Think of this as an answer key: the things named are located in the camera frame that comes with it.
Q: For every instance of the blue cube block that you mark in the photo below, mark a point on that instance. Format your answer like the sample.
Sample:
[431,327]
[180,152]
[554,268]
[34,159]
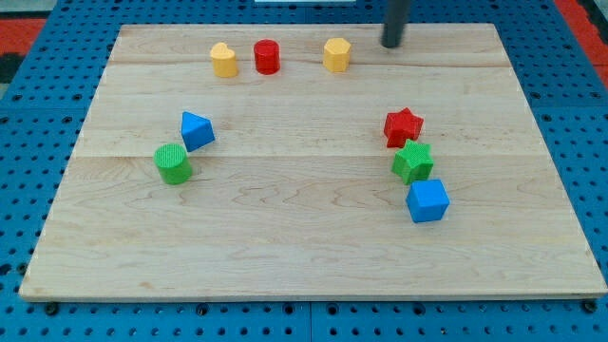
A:
[427,200]

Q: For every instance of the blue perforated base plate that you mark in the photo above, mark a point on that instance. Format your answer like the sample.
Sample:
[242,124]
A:
[558,58]

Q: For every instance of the yellow heart block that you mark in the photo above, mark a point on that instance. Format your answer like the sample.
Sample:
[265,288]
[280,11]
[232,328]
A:
[224,60]

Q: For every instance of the red cylinder block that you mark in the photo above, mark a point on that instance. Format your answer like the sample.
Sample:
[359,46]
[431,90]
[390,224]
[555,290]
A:
[267,56]

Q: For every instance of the yellow hexagon block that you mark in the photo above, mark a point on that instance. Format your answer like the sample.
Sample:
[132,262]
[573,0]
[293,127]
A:
[337,53]

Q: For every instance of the green star block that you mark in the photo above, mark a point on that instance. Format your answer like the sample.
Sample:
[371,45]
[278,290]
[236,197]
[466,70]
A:
[413,162]

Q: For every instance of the light wooden board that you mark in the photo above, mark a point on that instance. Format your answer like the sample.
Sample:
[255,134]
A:
[295,198]

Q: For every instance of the green cylinder block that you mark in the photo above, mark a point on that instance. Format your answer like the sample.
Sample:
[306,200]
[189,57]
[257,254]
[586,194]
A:
[172,163]

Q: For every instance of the blue triangle block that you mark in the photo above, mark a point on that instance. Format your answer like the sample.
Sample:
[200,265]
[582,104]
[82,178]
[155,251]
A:
[196,131]

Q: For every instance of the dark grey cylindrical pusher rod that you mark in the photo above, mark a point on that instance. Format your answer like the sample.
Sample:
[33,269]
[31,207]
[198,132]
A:
[395,21]

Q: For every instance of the red star block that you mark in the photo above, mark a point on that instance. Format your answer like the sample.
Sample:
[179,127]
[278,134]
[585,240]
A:
[402,126]

